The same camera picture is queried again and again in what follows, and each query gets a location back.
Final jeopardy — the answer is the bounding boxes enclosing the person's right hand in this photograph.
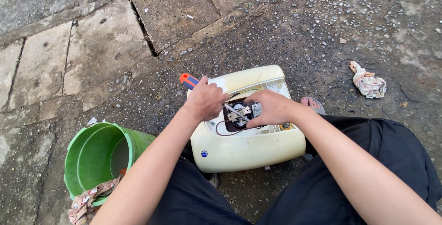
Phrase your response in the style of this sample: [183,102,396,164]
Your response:
[245,89,304,129]

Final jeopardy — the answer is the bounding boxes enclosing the person's left hand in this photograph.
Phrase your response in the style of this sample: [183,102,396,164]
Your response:
[184,76,230,121]

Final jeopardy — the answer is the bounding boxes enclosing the orange and blue screwdriver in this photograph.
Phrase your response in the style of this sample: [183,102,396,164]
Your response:
[179,73,248,120]

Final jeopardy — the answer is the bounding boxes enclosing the cream water heater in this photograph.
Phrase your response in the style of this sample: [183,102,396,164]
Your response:
[187,65,307,173]

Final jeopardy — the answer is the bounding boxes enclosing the person's foot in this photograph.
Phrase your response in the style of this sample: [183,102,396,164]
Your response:
[300,97,322,110]

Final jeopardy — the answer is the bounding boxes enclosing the grey sandal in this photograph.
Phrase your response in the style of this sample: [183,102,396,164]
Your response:
[300,97,326,115]

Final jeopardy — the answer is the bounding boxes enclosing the person's black trousers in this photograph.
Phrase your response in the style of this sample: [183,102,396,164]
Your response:
[147,115,442,225]

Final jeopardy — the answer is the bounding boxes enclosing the crumpled patterned rag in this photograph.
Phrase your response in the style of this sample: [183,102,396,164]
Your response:
[349,61,387,99]

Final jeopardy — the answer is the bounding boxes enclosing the green plastic bucket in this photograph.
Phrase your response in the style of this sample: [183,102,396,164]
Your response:
[64,122,157,207]

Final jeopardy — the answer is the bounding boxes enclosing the metal thermostat bracket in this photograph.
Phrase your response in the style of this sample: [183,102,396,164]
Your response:
[227,106,252,122]

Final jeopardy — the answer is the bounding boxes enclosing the brown wire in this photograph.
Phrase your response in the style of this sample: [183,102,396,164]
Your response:
[215,120,250,137]

